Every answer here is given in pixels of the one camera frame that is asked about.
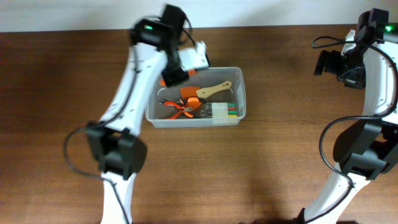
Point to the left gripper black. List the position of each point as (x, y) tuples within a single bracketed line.
[(173, 80)]

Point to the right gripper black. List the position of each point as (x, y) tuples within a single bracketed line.
[(356, 80)]

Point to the orange perforated strip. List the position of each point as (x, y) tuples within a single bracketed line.
[(162, 82)]

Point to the orange scraper wooden handle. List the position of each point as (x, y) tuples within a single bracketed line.
[(205, 92)]

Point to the orange black long-nose pliers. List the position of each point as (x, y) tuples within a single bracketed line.
[(192, 102)]

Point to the small red-handled pliers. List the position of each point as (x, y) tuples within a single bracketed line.
[(181, 109)]

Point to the clear box coloured tubes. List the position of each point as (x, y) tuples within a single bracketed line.
[(219, 110)]

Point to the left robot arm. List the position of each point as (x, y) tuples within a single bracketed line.
[(114, 140)]

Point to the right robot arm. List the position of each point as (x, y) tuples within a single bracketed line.
[(368, 147)]

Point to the clear plastic container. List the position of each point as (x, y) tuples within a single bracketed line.
[(158, 114)]

